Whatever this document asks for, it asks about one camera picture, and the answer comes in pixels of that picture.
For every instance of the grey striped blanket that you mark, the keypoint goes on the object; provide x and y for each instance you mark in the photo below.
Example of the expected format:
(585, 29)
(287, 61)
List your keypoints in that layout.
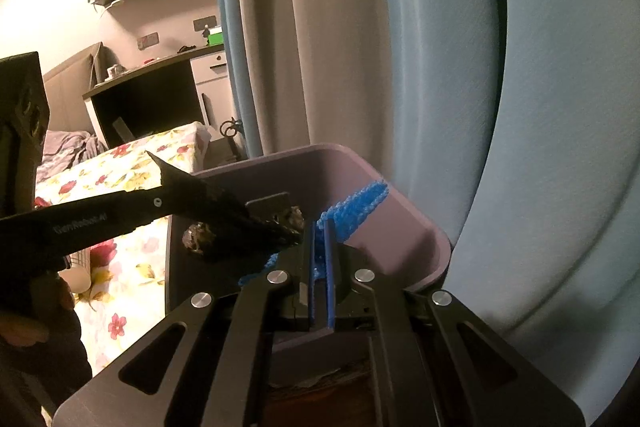
(63, 150)

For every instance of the floral bed sheet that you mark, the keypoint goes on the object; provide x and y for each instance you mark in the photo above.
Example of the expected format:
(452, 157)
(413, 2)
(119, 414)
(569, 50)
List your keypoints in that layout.
(127, 293)

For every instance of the dark desk with white drawers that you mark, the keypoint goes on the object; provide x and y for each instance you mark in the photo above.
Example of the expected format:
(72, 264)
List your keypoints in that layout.
(164, 94)

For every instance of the green box on desk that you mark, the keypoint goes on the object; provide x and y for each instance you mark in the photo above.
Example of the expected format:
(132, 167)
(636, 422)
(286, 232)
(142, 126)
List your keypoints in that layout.
(215, 36)

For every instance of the grey upholstered headboard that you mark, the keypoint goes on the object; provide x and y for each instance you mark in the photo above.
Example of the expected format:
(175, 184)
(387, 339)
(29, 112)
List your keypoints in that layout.
(68, 82)

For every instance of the blue and grey curtain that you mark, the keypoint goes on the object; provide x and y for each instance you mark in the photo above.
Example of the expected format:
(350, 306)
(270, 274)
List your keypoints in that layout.
(512, 124)

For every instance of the white mug on desk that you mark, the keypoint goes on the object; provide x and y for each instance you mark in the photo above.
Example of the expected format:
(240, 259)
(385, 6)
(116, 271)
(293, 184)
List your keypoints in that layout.
(114, 71)

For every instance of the purple plastic trash bin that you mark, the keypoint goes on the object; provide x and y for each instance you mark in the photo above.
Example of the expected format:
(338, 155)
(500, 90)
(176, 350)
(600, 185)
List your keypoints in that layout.
(240, 328)

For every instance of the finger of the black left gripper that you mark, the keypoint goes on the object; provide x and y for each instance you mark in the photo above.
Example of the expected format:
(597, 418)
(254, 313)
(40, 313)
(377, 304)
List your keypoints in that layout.
(37, 241)

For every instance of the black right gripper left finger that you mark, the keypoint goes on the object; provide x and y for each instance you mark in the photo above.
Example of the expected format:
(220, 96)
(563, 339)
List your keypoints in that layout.
(299, 262)

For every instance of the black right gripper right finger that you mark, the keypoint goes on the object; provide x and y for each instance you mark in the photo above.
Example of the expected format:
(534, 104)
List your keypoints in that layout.
(343, 307)

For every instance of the black plastic bag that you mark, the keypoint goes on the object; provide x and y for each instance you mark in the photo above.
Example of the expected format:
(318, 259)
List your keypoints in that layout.
(247, 242)

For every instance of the blue foam net sleeve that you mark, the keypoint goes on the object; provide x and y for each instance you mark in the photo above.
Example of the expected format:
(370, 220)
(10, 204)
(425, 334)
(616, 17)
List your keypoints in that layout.
(348, 215)

